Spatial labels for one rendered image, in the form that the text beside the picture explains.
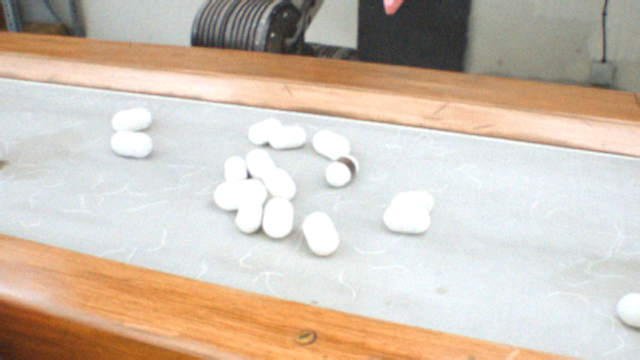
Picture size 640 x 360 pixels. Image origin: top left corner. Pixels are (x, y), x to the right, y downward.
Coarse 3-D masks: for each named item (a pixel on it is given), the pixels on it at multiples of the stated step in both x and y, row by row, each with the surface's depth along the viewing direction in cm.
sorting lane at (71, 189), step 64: (0, 128) 60; (64, 128) 60; (192, 128) 59; (320, 128) 59; (384, 128) 59; (0, 192) 48; (64, 192) 48; (128, 192) 48; (192, 192) 48; (320, 192) 48; (384, 192) 48; (448, 192) 48; (512, 192) 48; (576, 192) 48; (128, 256) 41; (192, 256) 41; (256, 256) 41; (320, 256) 41; (384, 256) 41; (448, 256) 41; (512, 256) 41; (576, 256) 40; (448, 320) 35; (512, 320) 35; (576, 320) 35
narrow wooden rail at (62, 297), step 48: (0, 240) 38; (0, 288) 33; (48, 288) 34; (96, 288) 34; (144, 288) 34; (192, 288) 34; (0, 336) 35; (48, 336) 33; (96, 336) 31; (144, 336) 30; (192, 336) 30; (240, 336) 30; (288, 336) 30; (336, 336) 30; (384, 336) 30; (432, 336) 30
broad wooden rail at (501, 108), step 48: (0, 48) 76; (48, 48) 76; (96, 48) 75; (144, 48) 75; (192, 48) 75; (192, 96) 66; (240, 96) 65; (288, 96) 63; (336, 96) 62; (384, 96) 61; (432, 96) 60; (480, 96) 60; (528, 96) 60; (576, 96) 60; (624, 96) 61; (576, 144) 55; (624, 144) 54
